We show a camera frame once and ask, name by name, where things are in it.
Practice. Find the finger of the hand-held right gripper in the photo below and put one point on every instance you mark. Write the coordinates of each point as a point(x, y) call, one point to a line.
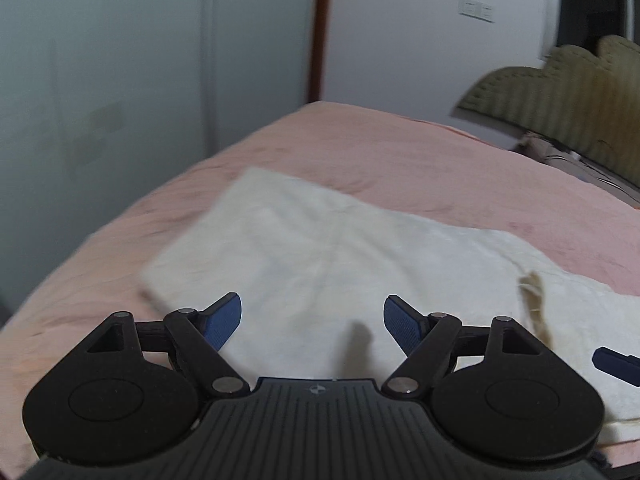
point(612, 362)

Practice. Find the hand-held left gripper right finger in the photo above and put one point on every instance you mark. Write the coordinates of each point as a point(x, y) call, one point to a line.
point(402, 322)

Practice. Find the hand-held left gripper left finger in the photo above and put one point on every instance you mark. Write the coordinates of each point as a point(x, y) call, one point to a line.
point(225, 319)

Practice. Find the white towel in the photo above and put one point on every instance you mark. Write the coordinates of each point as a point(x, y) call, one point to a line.
point(350, 260)

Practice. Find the pink floral bed blanket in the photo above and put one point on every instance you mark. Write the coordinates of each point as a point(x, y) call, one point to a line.
point(400, 160)

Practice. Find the grey-brown pillow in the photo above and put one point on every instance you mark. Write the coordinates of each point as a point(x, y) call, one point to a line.
point(560, 157)

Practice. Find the floral glass wardrobe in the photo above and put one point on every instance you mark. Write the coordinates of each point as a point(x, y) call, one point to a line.
point(125, 85)

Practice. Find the green padded headboard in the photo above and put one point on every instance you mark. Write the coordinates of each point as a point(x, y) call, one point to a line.
point(565, 95)

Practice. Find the brown wooden door frame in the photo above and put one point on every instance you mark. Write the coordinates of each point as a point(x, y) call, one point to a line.
point(320, 30)

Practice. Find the white wall socket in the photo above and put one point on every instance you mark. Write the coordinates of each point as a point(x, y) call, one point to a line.
point(476, 10)

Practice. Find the dark window with white frame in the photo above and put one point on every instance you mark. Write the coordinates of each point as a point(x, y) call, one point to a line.
point(595, 5)

